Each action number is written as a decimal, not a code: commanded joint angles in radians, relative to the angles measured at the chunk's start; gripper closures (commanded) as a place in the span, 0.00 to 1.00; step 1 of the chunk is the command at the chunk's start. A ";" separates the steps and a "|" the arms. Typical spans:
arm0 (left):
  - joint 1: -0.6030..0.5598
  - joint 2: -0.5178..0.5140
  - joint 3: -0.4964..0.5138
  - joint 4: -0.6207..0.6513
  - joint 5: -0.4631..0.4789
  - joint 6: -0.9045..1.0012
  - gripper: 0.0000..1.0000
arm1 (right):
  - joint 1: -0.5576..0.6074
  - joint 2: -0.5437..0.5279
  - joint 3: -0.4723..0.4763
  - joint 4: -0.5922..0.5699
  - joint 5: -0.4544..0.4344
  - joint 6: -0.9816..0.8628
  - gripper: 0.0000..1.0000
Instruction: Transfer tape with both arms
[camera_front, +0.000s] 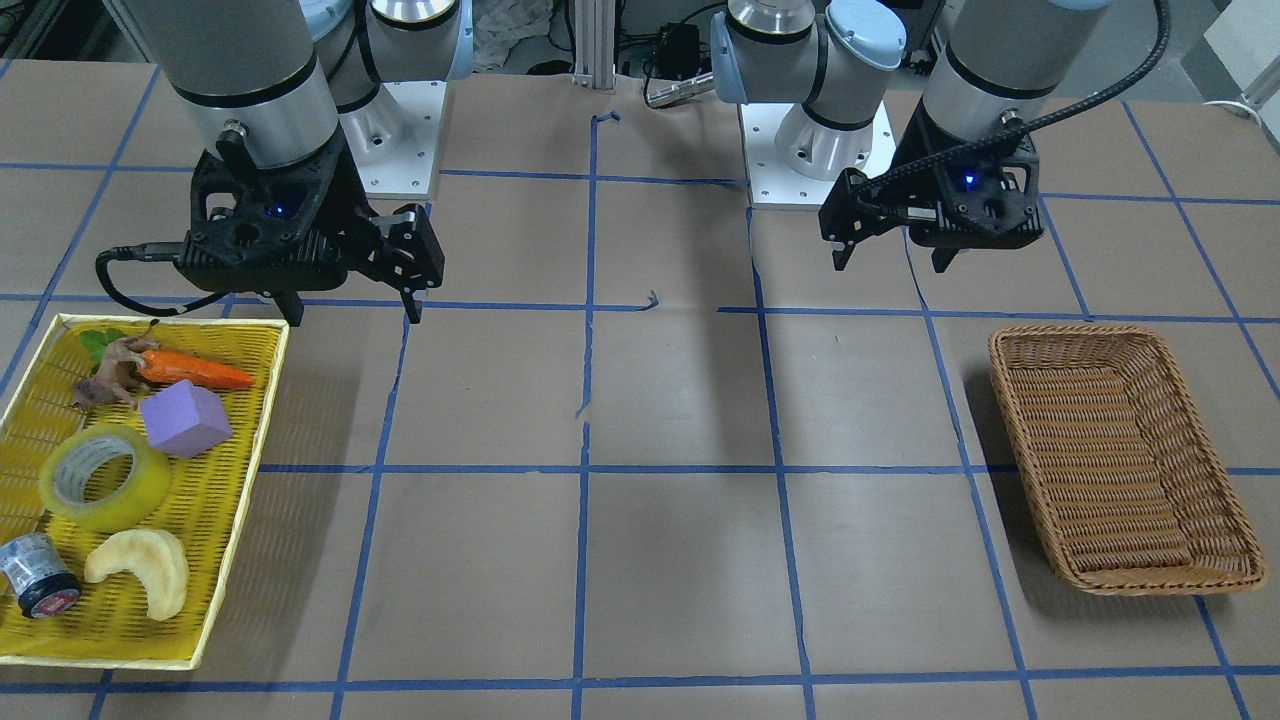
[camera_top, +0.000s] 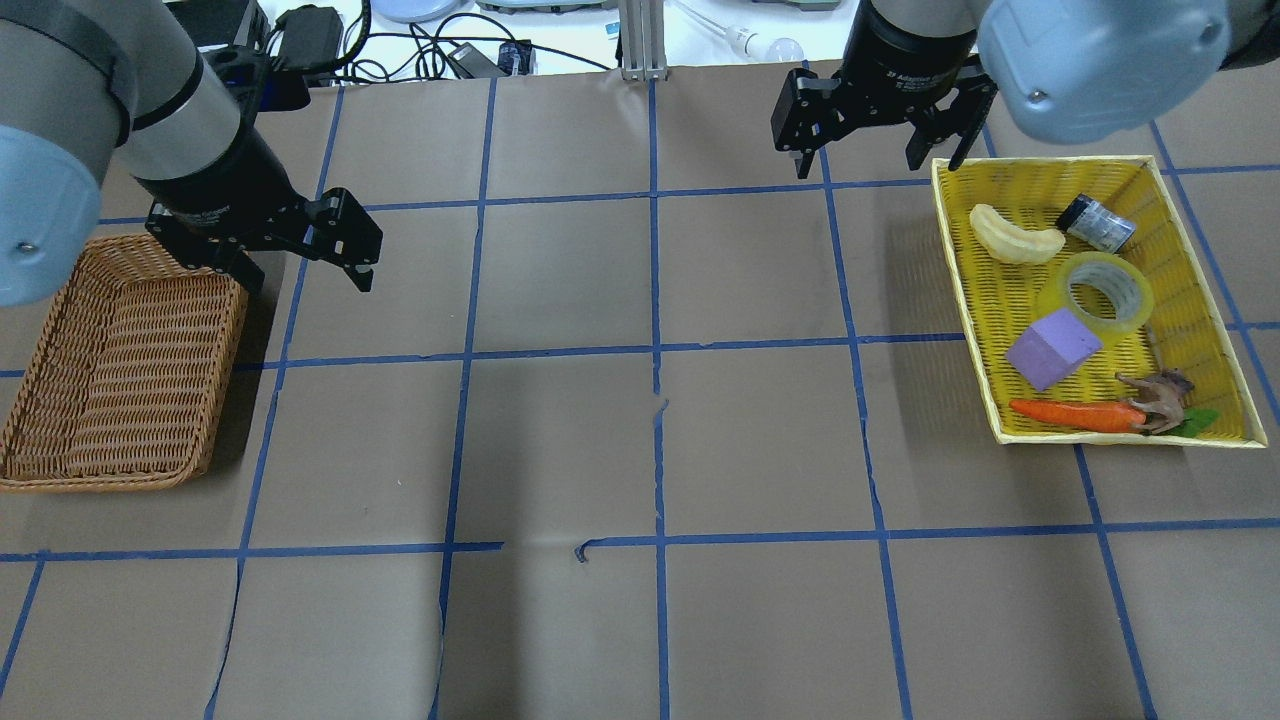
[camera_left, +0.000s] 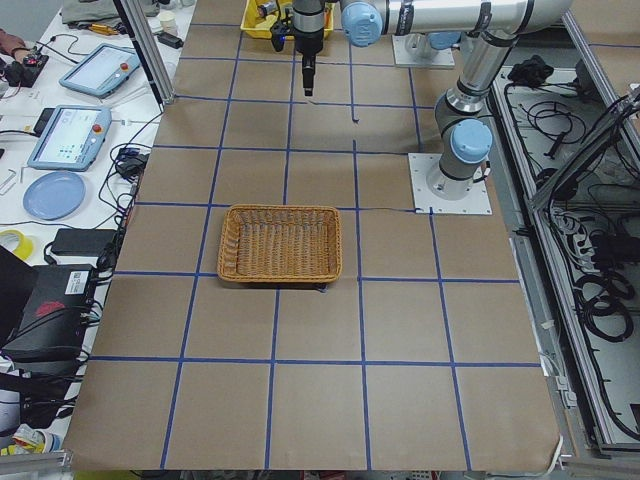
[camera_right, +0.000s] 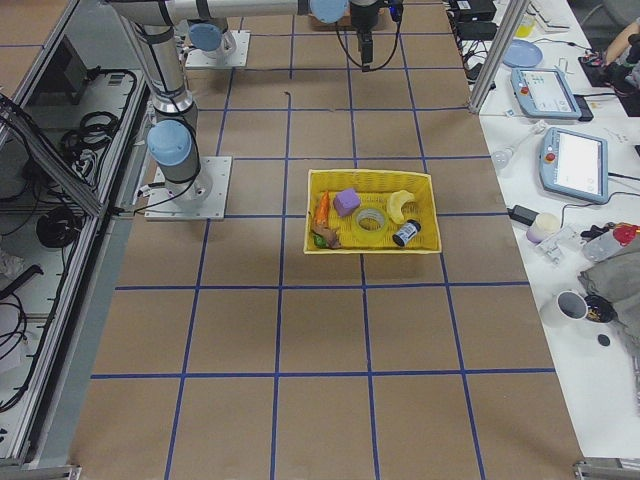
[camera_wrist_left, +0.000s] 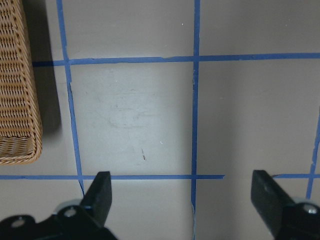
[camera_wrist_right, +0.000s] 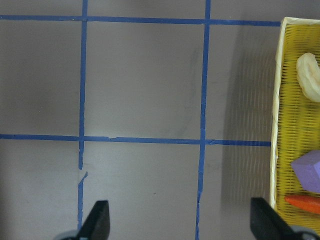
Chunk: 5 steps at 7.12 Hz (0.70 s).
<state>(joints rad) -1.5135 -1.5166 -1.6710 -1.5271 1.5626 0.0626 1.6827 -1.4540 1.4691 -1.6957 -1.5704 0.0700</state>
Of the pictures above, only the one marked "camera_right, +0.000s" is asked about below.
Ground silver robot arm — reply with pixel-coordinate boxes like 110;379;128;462
189;18;237;59
109;1;385;203

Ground pale croissant toy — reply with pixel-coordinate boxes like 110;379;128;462
386;190;416;225

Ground purple foam cube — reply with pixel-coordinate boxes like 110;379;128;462
333;188;361;217

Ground far teach pendant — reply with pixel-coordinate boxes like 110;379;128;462
510;68;581;120

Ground yellow woven basket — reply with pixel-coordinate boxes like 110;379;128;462
304;169;442;255

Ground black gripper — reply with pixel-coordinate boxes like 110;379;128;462
349;0;380;71

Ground orange toy carrot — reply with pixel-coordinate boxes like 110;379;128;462
314;191;331;227

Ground teach pendant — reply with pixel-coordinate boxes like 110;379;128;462
539;127;609;204
510;68;581;120

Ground small black labelled can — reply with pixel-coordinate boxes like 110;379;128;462
392;219;422;247

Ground grey cloth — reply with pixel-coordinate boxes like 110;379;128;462
578;245;639;357

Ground white purple cup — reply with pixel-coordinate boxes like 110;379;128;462
526;213;560;244

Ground yellow tape roll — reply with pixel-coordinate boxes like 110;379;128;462
353;207;388;241

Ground brown dried leaf toy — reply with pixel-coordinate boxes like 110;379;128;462
311;224;341;250

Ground black power adapter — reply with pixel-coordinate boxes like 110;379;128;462
507;205;539;227

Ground near teach pendant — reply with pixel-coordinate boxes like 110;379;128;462
539;127;609;204

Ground white mug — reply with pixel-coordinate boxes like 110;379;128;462
540;290;588;328

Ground black bowl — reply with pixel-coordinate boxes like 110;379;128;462
584;294;618;324

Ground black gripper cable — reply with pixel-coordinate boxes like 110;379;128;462
333;9;403;71

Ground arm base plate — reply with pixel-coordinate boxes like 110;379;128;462
142;156;232;221
185;24;251;70

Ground blue plate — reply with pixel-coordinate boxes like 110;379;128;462
502;39;543;68

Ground aluminium frame post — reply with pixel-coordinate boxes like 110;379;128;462
468;0;530;114

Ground light bulb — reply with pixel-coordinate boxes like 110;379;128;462
491;146;517;171

